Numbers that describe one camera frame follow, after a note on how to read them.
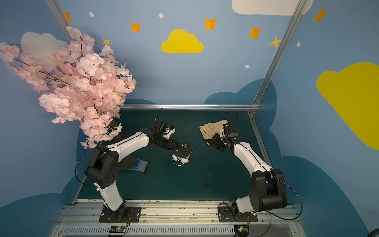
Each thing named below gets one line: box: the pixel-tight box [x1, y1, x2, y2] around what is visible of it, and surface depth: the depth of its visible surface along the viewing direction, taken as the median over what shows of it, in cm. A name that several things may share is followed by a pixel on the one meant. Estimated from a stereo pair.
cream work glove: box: [198, 119, 228, 140], surface depth 113 cm
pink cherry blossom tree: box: [0, 26, 137, 149], surface depth 65 cm
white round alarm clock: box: [171, 143, 193, 166], surface depth 94 cm
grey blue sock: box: [125, 158, 149, 173], surface depth 93 cm
